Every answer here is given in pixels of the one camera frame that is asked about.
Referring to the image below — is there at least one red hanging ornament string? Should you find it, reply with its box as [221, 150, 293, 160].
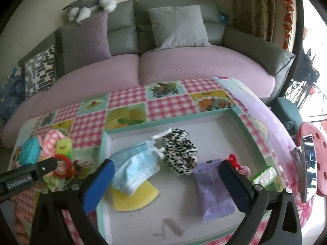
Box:
[277, 0, 294, 49]

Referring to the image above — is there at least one black and white patterned cushion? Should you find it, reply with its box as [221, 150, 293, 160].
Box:
[24, 45, 57, 99]

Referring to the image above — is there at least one white box with teal rim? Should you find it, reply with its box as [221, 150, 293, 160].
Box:
[97, 107, 284, 245]

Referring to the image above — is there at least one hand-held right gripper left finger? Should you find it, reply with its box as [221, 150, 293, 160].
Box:
[30, 159, 116, 245]

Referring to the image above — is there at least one purple cushion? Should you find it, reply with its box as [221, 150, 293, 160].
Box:
[61, 10, 112, 73]

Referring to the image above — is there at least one teal round toy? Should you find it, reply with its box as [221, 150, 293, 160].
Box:
[18, 136, 43, 165]

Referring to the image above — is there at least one grey sofa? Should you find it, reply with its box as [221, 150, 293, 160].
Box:
[0, 0, 295, 148]

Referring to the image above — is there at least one purple wipes packet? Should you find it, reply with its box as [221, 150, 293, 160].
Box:
[191, 158, 235, 223]

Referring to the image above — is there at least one leopard print scrunchie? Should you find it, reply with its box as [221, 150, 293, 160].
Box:
[162, 128, 198, 176]

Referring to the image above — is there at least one blue face mask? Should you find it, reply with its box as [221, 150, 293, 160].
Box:
[111, 128, 172, 195]

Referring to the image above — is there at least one teal stool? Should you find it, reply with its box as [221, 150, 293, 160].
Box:
[271, 97, 303, 133]

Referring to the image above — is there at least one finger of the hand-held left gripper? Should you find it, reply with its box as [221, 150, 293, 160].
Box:
[0, 157, 58, 182]

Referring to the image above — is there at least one beige patterned curtain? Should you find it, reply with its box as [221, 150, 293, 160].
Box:
[231, 0, 281, 42]

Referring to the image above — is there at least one red plastic ring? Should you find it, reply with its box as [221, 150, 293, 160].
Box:
[52, 154, 74, 178]

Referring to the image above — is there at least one light grey cushion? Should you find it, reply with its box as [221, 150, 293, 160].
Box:
[147, 6, 212, 51]

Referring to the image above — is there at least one green tissue pack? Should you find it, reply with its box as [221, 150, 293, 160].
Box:
[250, 166, 278, 185]

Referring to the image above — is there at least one standing mirror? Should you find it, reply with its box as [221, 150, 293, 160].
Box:
[291, 134, 320, 203]

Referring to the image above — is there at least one small green packet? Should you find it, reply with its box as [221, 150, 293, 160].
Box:
[56, 138, 73, 157]

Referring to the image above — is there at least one person's left hand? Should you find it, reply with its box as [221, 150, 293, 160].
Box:
[14, 207, 29, 243]

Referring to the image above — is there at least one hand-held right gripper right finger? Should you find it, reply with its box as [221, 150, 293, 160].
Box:
[219, 160, 303, 245]

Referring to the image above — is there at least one pink dotted stool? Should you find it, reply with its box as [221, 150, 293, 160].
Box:
[296, 122, 327, 197]

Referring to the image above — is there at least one pink and white fluffy towel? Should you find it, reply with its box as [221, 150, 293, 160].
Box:
[37, 130, 67, 157]

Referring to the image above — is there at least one grey and white plush toy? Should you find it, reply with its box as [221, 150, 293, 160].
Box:
[63, 0, 120, 26]

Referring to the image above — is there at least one red bow hair tie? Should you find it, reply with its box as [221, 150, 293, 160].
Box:
[226, 154, 252, 176]

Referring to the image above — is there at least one yellow sponge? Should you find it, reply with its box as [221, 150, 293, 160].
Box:
[111, 177, 161, 212]

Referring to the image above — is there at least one blue backpack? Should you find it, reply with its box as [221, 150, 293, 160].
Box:
[0, 66, 26, 123]

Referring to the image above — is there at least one lilac sofa cover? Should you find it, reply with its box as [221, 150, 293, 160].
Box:
[1, 45, 276, 147]

